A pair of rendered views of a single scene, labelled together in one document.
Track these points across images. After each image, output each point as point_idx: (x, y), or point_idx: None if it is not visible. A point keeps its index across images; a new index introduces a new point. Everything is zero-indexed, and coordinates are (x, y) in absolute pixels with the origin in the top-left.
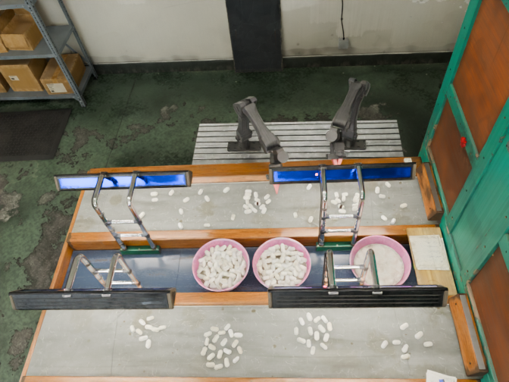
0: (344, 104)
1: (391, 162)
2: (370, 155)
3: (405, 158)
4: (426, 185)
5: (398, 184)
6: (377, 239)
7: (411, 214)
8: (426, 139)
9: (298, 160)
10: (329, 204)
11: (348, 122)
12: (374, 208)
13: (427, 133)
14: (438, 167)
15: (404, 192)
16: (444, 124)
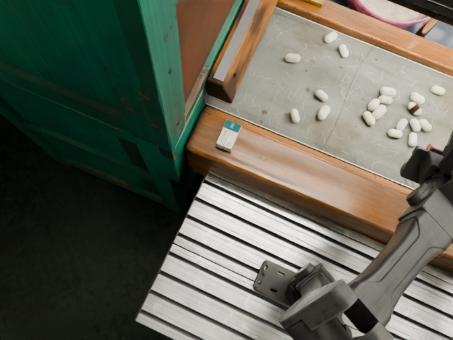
0: (428, 253)
1: (259, 160)
2: (263, 236)
3: (220, 157)
4: (249, 37)
5: (269, 110)
6: (377, 18)
7: (285, 40)
8: (179, 128)
9: (434, 302)
10: (432, 128)
11: (426, 193)
12: (347, 81)
13: (175, 129)
14: (213, 40)
15: (268, 88)
16: (192, 18)
